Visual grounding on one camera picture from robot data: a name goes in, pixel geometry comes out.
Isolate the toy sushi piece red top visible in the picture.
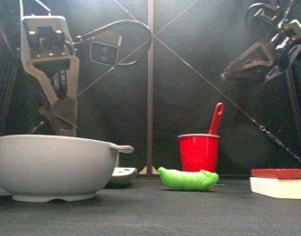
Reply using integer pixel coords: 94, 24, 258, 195
249, 168, 301, 201

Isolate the red plastic cup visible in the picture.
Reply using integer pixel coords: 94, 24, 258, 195
176, 133, 221, 173

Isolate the green toy pea pod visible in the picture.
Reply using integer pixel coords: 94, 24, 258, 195
156, 166, 221, 192

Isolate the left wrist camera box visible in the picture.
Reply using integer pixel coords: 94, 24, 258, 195
88, 30, 123, 67

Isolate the diagonal brace wire with turnbuckle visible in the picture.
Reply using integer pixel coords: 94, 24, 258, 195
112, 0, 301, 169

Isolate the white ceramic bowl with handles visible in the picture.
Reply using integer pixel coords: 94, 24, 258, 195
0, 134, 135, 204

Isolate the red plastic utensil handle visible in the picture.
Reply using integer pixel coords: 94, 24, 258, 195
207, 101, 227, 136

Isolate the black camera cable loop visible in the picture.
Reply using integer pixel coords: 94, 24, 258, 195
71, 18, 154, 66

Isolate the vertical metal frame pole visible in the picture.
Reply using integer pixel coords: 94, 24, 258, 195
138, 0, 160, 177

